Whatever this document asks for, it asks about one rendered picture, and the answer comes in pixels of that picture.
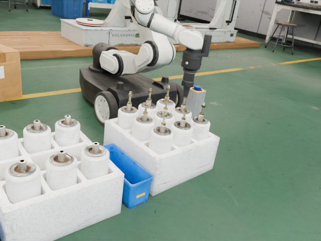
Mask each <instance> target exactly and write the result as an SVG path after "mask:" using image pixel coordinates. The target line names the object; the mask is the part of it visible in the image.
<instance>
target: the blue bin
mask: <svg viewBox="0 0 321 241"><path fill-rule="evenodd" d="M103 147H105V148H106V149H107V150H108V151H109V160H110V161H111V162H112V163H113V164H114V165H115V166H116V167H118V168H119V169H120V170H121V171H122V172H123V173H124V183H123V193H122V203H123V204H124V205H125V206H126V207H127V208H129V209H132V208H135V207H137V206H139V205H141V204H143V203H146V202H147V201H148V196H149V191H150V185H151V182H152V180H153V176H152V175H151V174H150V173H149V172H148V171H146V170H145V169H144V168H143V167H142V166H140V165H139V164H138V163H137V162H135V161H134V160H133V159H132V158H131V157H129V156H128V155H127V154H126V153H125V152H123V151H122V150H121V149H120V148H118V147H117V146H116V145H115V144H113V143H110V144H106V145H103Z"/></svg>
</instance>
